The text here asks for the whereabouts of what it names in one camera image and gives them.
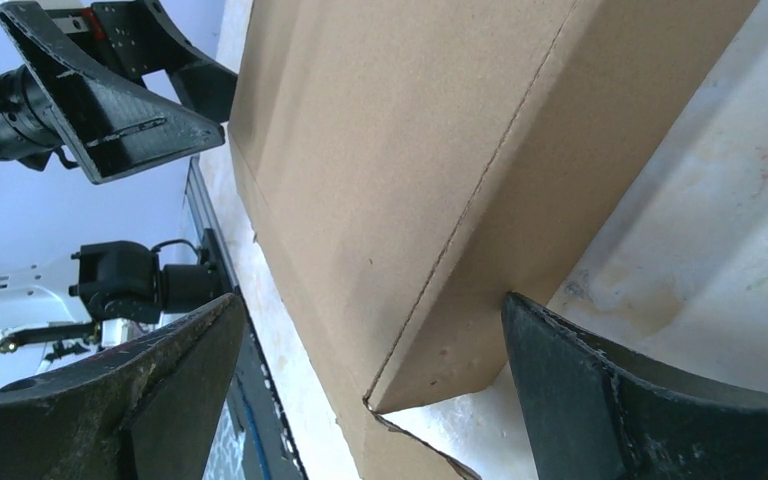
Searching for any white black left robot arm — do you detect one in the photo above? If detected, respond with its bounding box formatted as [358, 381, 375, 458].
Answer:
[0, 1, 247, 479]

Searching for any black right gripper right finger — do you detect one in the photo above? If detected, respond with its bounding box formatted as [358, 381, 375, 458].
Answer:
[501, 292, 768, 479]

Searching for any brown cardboard box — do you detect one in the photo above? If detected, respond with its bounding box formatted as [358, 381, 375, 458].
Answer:
[229, 1, 755, 479]

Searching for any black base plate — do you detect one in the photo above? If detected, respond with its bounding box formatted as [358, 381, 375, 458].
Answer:
[204, 304, 308, 479]

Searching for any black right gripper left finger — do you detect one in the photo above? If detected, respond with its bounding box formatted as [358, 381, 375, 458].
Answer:
[0, 294, 247, 479]

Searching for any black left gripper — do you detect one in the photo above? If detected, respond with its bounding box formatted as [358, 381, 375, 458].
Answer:
[0, 1, 237, 184]

